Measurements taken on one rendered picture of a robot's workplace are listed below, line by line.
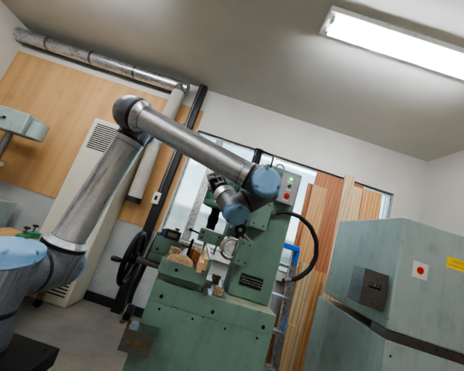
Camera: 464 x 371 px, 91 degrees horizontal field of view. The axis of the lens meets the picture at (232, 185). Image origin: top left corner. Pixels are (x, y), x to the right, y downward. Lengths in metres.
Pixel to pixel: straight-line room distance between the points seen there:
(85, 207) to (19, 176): 2.52
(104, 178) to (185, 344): 0.77
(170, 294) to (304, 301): 1.64
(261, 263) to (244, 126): 1.99
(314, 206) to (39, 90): 3.53
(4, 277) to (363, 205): 2.90
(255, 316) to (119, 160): 0.88
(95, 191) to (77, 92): 2.64
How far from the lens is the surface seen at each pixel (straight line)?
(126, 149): 0.97
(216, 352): 1.22
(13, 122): 3.11
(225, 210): 0.80
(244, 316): 1.18
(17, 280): 0.88
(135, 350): 1.14
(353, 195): 3.00
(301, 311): 2.54
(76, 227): 0.98
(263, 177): 0.68
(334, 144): 3.16
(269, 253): 1.26
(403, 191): 3.48
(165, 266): 1.07
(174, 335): 1.19
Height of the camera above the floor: 1.08
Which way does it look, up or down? 12 degrees up
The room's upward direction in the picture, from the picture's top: 18 degrees clockwise
